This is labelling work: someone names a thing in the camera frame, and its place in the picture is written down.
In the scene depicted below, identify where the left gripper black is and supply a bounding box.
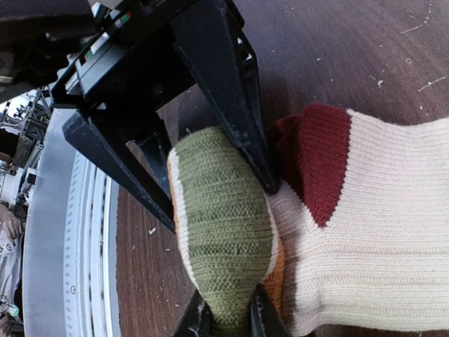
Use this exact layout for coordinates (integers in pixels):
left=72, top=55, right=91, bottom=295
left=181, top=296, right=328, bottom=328
left=51, top=0, right=246, bottom=234

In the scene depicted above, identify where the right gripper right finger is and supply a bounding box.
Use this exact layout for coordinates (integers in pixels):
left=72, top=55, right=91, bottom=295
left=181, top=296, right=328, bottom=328
left=250, top=284, right=290, bottom=337

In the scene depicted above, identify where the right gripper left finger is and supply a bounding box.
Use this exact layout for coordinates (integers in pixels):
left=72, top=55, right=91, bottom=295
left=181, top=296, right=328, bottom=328
left=173, top=298, right=212, bottom=337

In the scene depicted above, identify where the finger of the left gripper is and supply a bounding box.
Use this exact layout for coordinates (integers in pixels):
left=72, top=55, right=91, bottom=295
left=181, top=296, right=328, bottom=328
left=170, top=1, right=280, bottom=194

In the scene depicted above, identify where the cream striped knitted sock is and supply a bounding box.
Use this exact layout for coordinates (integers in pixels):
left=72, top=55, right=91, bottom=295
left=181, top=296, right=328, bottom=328
left=168, top=104, right=448, bottom=336

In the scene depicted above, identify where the aluminium front rail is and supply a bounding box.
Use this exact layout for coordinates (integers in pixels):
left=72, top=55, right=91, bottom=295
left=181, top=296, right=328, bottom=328
left=22, top=110, right=121, bottom=336

